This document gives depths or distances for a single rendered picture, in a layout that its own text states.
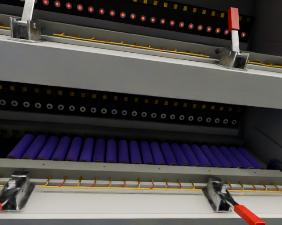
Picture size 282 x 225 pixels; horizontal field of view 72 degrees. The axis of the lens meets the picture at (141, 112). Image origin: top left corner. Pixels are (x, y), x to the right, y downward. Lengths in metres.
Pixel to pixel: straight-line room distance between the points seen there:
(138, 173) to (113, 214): 0.06
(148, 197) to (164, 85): 0.16
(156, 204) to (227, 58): 0.22
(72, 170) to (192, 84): 0.20
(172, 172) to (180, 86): 0.13
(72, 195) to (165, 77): 0.19
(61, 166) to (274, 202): 0.32
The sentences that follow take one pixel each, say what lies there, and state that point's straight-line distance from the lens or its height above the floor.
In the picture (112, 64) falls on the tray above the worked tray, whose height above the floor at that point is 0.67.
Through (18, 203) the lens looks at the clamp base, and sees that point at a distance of 0.28.
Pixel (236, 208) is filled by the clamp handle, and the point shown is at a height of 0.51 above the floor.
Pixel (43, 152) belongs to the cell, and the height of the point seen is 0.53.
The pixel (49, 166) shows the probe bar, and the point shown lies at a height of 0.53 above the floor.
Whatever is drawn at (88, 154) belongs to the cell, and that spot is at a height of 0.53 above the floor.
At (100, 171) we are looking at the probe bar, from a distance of 0.29.
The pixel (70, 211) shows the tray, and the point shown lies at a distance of 0.27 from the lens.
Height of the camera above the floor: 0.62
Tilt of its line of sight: 2 degrees down
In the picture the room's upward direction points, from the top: 5 degrees clockwise
